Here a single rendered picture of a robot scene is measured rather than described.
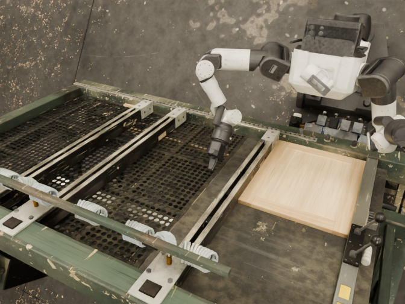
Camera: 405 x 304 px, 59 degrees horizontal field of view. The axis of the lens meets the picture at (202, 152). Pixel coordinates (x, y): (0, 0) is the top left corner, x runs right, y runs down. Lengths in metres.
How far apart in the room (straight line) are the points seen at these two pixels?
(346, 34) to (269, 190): 0.68
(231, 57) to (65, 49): 2.75
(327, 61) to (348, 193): 0.56
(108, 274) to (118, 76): 2.65
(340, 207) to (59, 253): 1.06
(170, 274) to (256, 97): 2.08
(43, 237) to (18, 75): 3.31
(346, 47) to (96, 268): 1.16
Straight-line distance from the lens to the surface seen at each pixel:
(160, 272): 1.12
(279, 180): 1.65
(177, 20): 3.44
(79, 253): 1.23
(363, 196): 1.63
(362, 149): 1.95
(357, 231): 1.42
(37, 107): 2.39
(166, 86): 3.29
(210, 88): 1.62
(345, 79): 1.52
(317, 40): 1.52
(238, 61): 1.57
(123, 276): 1.14
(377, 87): 1.50
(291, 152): 1.87
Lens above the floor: 2.81
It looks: 67 degrees down
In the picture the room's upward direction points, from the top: 80 degrees counter-clockwise
